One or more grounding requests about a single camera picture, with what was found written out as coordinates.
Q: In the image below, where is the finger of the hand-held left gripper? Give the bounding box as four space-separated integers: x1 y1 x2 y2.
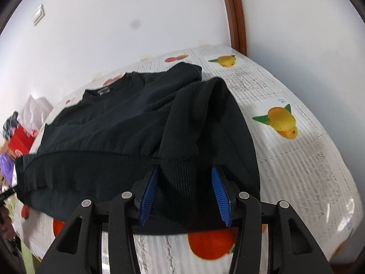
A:
0 188 16 203

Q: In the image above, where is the black sweatshirt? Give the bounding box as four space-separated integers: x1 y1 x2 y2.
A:
14 62 261 234

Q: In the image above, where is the red paper bag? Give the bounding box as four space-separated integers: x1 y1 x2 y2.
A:
8 127 39 157

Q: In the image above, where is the green cloth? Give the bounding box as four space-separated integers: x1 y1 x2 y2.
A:
20 247 39 263

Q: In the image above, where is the white plastic bag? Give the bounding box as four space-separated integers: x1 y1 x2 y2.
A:
21 95 55 133

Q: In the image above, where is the brown wooden door frame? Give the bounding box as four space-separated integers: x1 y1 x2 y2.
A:
219 0 247 56

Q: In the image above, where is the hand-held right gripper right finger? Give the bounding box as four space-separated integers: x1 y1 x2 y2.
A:
211 164 334 274

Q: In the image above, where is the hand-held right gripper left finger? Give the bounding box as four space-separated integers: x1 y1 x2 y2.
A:
36 164 160 274

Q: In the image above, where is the fruit print tablecloth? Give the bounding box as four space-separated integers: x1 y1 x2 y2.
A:
13 44 364 274

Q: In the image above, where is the grey checked cloth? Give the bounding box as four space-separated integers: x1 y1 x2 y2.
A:
2 111 20 137

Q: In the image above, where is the white light switch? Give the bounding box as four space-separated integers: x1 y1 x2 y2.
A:
31 4 45 26

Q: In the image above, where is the purple cloth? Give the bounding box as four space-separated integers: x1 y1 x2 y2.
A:
0 153 15 186

